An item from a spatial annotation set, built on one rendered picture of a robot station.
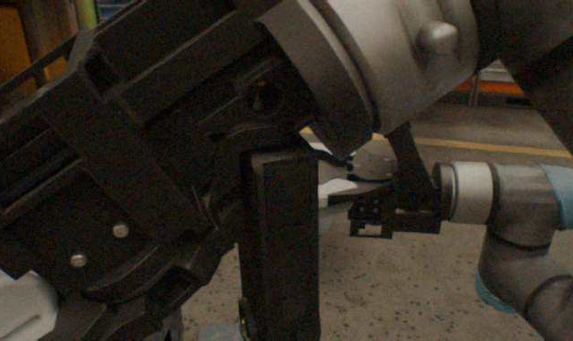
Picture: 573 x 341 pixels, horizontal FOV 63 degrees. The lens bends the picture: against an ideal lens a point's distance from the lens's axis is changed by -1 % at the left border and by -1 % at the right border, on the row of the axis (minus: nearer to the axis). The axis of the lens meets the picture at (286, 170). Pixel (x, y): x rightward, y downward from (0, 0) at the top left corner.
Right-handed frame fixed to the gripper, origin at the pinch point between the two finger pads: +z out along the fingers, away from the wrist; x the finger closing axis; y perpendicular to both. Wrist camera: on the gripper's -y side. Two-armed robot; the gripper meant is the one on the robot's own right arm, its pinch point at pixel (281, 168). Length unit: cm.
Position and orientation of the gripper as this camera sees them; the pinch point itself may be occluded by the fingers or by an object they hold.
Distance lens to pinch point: 58.5
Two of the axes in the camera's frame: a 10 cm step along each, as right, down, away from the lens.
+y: 0.0, 8.9, 4.6
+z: -9.9, -0.5, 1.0
